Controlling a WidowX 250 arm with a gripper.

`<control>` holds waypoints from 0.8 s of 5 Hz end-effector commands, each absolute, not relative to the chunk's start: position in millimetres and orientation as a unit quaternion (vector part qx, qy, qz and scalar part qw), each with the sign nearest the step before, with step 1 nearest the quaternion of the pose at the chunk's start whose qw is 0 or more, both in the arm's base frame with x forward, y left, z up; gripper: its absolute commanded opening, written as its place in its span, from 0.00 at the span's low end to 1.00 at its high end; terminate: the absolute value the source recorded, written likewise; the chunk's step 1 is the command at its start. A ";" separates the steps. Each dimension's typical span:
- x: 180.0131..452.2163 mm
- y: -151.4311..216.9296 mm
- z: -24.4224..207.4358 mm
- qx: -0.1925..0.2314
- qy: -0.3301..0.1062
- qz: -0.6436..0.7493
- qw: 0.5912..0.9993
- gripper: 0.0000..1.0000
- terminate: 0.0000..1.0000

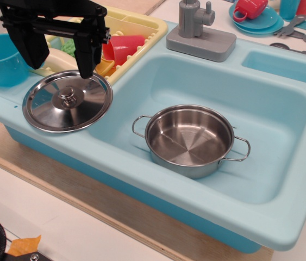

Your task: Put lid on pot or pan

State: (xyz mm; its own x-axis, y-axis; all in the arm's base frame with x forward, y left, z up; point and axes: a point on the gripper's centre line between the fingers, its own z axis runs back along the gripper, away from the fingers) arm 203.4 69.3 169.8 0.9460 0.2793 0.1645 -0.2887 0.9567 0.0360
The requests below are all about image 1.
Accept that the green toy artichoke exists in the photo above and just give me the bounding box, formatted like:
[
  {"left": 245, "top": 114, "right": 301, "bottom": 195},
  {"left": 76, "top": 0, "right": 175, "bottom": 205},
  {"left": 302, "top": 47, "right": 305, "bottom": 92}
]
[{"left": 60, "top": 39, "right": 76, "bottom": 58}]

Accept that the light blue toy sink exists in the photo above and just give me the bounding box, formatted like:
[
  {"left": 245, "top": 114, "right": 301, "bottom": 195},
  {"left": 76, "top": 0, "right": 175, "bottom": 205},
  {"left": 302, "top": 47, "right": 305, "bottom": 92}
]
[{"left": 0, "top": 20, "right": 306, "bottom": 255}]

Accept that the teal cup background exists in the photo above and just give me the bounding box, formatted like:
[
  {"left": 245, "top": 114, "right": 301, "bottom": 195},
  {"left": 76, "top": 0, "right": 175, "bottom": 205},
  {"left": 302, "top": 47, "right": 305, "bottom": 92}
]
[{"left": 279, "top": 0, "right": 300, "bottom": 20}]

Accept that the orange toy piece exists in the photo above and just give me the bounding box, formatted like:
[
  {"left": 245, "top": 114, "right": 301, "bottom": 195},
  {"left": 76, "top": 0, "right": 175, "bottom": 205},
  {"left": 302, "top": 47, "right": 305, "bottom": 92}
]
[{"left": 94, "top": 57, "right": 115, "bottom": 77}]

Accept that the teal plate bottom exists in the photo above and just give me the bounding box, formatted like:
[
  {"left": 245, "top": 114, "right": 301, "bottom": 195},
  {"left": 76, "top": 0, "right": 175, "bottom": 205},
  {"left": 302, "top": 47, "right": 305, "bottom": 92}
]
[{"left": 235, "top": 15, "right": 284, "bottom": 35}]

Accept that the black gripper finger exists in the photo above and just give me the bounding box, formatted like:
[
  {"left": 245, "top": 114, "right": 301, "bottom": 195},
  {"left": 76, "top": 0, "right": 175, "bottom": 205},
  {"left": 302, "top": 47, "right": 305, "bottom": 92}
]
[
  {"left": 7, "top": 24, "right": 49, "bottom": 69},
  {"left": 73, "top": 36, "right": 102, "bottom": 79}
]

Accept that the orange tape piece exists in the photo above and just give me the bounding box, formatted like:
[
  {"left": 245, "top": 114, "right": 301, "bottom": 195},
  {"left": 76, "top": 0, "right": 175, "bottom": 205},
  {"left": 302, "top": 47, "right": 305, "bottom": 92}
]
[{"left": 7, "top": 235, "right": 41, "bottom": 257}]

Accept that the grey toy fork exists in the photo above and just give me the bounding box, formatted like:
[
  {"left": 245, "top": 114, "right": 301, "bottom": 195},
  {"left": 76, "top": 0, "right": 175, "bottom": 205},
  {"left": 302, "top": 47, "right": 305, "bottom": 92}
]
[{"left": 274, "top": 15, "right": 306, "bottom": 37}]

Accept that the yellow dish rack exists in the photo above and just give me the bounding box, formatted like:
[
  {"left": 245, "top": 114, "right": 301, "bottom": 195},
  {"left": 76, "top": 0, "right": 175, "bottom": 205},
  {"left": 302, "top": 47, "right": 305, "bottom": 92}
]
[{"left": 35, "top": 7, "right": 168, "bottom": 84}]

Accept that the black device base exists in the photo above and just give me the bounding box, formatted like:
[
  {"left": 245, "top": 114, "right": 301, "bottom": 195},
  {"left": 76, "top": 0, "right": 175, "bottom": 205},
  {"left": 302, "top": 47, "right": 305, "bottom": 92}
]
[{"left": 0, "top": 252, "right": 51, "bottom": 261}]

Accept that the teal plastic mug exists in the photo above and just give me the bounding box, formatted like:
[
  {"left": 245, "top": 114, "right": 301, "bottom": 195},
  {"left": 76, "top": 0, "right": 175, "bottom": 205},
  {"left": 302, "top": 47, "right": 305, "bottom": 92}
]
[{"left": 0, "top": 34, "right": 36, "bottom": 88}]

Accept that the teal plate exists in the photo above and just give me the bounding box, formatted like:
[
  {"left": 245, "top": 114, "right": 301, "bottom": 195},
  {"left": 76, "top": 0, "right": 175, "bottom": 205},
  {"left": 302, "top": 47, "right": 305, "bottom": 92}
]
[
  {"left": 235, "top": 15, "right": 284, "bottom": 35},
  {"left": 228, "top": 4, "right": 278, "bottom": 30}
]

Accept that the red plastic cup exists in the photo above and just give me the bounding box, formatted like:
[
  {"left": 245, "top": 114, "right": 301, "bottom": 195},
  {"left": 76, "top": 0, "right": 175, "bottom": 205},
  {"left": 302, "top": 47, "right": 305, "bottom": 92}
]
[{"left": 102, "top": 35, "right": 145, "bottom": 66}]

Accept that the red mug on plates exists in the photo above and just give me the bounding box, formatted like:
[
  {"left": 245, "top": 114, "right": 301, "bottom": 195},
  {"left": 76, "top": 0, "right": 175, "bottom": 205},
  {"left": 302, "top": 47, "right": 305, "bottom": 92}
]
[{"left": 232, "top": 0, "right": 268, "bottom": 22}]

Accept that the round steel pot lid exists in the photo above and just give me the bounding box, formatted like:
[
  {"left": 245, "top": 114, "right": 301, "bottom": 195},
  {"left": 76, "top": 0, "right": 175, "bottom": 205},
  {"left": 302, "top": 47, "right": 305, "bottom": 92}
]
[{"left": 22, "top": 70, "right": 113, "bottom": 133}]

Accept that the dark toy ladle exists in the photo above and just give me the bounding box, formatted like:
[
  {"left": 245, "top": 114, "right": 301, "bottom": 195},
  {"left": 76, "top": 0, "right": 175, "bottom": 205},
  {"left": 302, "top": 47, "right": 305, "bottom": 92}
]
[{"left": 269, "top": 42, "right": 306, "bottom": 59}]

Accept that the steel pot with handles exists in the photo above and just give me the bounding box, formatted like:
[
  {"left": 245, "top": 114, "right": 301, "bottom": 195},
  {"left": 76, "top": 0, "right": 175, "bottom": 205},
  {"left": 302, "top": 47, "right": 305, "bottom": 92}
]
[{"left": 132, "top": 104, "right": 251, "bottom": 179}]

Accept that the teal plate top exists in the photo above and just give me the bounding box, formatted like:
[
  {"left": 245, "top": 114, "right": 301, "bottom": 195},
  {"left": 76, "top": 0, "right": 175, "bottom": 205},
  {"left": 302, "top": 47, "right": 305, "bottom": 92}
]
[{"left": 228, "top": 4, "right": 278, "bottom": 30}]

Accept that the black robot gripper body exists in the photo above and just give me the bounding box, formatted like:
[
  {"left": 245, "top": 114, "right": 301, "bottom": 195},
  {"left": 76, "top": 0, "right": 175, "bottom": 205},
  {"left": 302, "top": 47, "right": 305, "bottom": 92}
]
[{"left": 0, "top": 1, "right": 110, "bottom": 44}]

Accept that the grey toy faucet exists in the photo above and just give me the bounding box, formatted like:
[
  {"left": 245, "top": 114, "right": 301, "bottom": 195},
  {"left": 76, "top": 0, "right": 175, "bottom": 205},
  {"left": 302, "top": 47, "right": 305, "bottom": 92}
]
[{"left": 166, "top": 1, "right": 236, "bottom": 62}]

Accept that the cream toy bottle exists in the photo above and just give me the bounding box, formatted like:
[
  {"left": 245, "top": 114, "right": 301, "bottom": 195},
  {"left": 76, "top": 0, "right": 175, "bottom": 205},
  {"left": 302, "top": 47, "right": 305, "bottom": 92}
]
[{"left": 42, "top": 48, "right": 78, "bottom": 72}]

